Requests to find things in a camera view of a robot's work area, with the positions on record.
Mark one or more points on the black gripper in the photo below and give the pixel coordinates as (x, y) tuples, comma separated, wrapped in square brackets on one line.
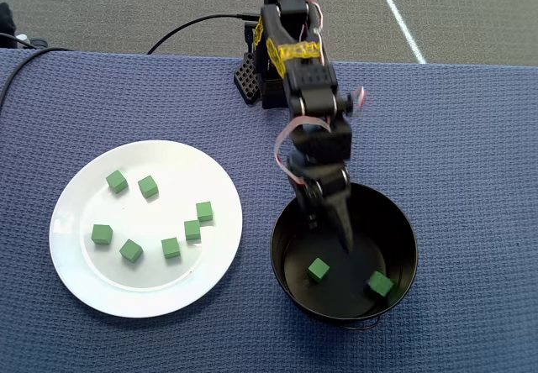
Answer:
[(327, 189)]

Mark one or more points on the green cube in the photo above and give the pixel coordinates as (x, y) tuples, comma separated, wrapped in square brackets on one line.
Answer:
[(117, 181), (318, 269), (130, 250), (147, 186), (101, 234), (192, 229), (380, 285), (204, 211), (170, 248)]

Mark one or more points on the black metal bucket container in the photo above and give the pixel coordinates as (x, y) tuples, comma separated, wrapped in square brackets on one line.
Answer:
[(403, 243)]

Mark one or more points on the white round plate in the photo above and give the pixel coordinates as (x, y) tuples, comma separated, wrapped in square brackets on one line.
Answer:
[(143, 217)]

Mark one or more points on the blue textured table mat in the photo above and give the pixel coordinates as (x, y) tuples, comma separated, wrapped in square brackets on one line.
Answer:
[(462, 180)]

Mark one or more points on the grey plug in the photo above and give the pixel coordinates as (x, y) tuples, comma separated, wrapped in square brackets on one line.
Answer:
[(38, 42)]

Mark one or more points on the white power adapter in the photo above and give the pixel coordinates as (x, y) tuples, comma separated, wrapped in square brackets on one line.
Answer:
[(21, 38)]

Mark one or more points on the black rounded object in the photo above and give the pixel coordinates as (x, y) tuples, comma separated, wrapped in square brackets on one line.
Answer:
[(6, 22)]

